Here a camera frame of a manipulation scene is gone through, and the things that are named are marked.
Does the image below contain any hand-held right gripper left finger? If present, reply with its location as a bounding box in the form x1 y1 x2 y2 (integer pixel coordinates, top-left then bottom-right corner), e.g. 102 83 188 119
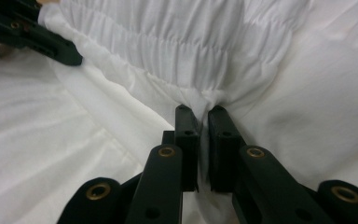
162 105 200 192

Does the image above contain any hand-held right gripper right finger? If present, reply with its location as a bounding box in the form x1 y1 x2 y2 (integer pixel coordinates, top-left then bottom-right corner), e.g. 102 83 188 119
207 105 247 192

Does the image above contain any white pleated skirt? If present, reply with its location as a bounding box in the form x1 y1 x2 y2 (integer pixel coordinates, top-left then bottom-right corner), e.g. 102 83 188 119
0 0 358 224

